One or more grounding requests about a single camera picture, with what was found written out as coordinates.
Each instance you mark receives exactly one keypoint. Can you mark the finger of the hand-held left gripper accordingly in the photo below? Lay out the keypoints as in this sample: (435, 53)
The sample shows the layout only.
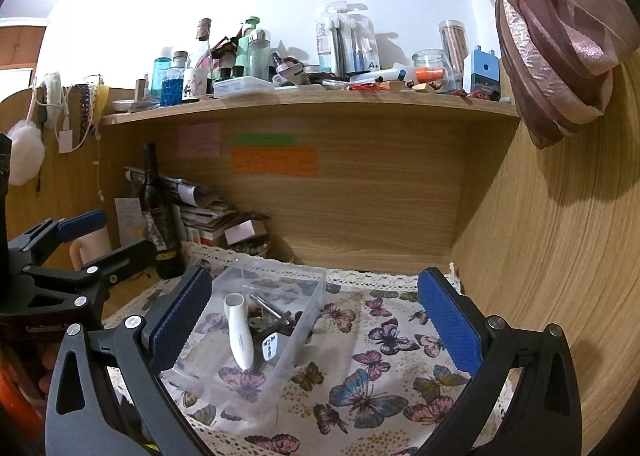
(130, 256)
(82, 226)

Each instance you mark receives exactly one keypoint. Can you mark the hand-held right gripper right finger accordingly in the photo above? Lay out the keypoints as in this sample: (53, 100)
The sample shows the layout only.
(450, 321)

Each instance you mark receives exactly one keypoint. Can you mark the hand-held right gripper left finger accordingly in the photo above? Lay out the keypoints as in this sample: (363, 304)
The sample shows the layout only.
(182, 316)

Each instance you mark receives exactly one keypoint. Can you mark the chrome socket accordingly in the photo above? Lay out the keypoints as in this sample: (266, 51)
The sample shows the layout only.
(262, 305)

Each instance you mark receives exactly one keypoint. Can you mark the clear plastic box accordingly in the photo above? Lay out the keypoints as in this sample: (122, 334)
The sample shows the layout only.
(302, 296)

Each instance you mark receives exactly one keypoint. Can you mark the pale pink mug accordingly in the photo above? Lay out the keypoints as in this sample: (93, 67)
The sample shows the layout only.
(95, 248)

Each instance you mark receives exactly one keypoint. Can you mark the white paper card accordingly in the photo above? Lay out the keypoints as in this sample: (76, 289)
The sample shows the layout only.
(127, 218)

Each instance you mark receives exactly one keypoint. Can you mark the dark wine bottle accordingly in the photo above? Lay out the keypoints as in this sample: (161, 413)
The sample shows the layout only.
(162, 226)

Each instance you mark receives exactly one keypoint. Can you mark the orange cloth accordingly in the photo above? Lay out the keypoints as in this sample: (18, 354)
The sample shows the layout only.
(12, 396)

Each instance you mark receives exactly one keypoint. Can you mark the pile of books and papers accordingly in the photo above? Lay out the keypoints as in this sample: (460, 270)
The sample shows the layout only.
(205, 221)

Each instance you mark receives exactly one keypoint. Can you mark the white paper tag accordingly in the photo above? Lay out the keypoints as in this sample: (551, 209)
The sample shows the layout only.
(65, 141)

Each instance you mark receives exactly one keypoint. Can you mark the white grey tool head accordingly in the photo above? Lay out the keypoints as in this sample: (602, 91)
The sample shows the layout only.
(270, 348)

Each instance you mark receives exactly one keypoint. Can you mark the white fluffy puff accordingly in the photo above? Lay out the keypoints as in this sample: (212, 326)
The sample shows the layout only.
(25, 151)

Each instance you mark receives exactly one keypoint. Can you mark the butterfly print tablecloth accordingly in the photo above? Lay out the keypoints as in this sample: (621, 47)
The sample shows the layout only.
(380, 386)

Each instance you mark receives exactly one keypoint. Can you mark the small white box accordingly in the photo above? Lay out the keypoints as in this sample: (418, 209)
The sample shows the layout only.
(239, 232)

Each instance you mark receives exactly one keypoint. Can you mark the lace ribbon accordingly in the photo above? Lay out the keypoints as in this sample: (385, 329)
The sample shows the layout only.
(82, 101)

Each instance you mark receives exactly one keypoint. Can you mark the yellow cloth item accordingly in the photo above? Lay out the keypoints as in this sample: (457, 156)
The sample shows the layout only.
(102, 94)

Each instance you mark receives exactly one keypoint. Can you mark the pink sticky note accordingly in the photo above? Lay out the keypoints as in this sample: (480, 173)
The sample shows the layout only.
(199, 140)

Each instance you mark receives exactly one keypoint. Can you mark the white fuzzy cloth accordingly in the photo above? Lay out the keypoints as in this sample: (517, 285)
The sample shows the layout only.
(52, 91)

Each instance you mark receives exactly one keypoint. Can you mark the cardboard tube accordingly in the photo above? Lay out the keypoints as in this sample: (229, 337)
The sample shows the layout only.
(140, 89)

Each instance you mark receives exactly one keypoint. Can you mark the blue liquid bottle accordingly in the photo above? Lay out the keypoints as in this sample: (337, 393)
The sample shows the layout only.
(172, 91)

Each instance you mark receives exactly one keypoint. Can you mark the orange sticky note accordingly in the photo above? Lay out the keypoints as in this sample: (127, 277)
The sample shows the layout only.
(274, 162)

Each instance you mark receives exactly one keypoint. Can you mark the teal bottle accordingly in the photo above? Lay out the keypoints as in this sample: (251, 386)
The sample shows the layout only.
(160, 71)

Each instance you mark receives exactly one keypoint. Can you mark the green sticky note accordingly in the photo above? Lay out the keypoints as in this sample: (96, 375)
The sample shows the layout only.
(265, 140)

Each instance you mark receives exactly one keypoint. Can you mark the white printed mug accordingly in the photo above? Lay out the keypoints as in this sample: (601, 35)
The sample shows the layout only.
(196, 85)

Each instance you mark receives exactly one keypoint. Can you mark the wooden cabinet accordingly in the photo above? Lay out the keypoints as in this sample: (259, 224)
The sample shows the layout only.
(20, 44)

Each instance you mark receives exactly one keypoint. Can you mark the clear plastic case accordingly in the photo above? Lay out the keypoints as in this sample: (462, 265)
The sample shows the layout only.
(242, 86)

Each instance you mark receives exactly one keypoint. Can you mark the clear glass corked bottle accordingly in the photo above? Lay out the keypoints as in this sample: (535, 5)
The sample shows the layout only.
(202, 54)

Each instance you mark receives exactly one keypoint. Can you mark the wooden shelf board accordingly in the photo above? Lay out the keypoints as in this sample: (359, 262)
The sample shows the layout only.
(300, 104)

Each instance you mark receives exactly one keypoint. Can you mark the frosted bottle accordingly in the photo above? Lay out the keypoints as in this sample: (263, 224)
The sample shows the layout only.
(259, 59)

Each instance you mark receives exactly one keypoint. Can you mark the green pump bottle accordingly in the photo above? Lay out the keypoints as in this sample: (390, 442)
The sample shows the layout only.
(244, 49)

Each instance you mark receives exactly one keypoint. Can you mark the small spray bottle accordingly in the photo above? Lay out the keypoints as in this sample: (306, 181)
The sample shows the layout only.
(285, 70)

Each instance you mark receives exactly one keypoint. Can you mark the orange capped tube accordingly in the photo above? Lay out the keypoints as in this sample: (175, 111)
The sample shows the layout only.
(430, 74)

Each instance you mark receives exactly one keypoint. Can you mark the blue box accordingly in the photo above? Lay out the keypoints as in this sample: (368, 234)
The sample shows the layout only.
(482, 71)

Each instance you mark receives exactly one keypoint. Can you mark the glass jar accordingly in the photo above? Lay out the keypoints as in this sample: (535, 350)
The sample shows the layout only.
(429, 61)

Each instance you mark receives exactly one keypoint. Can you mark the tall jar of sticks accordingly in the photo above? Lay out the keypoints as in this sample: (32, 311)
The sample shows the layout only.
(452, 44)

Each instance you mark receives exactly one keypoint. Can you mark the toothbrush package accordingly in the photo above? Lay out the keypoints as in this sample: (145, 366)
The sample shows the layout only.
(330, 41)
(362, 44)

